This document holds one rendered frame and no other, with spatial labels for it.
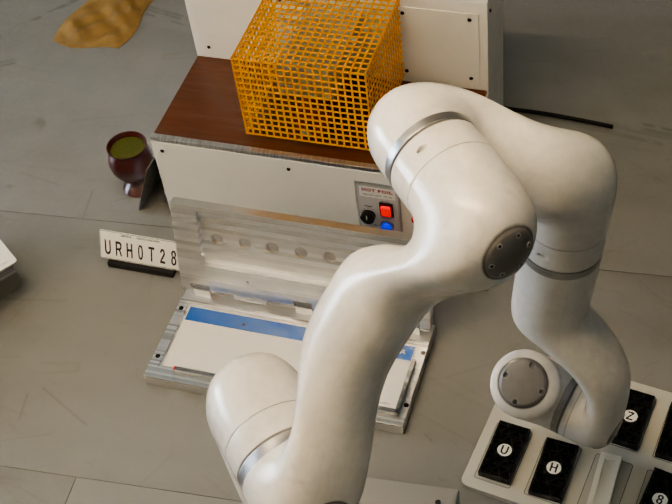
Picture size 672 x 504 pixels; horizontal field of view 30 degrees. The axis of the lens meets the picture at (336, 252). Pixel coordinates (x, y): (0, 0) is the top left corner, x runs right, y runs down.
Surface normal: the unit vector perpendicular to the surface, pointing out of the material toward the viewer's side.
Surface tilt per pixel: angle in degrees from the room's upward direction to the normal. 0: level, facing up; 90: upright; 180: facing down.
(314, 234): 79
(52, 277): 0
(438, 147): 13
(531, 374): 31
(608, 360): 53
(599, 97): 0
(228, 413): 39
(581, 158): 48
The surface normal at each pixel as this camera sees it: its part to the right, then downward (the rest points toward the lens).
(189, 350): -0.10, -0.66
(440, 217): -0.77, -0.05
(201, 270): -0.31, 0.58
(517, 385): -0.31, -0.18
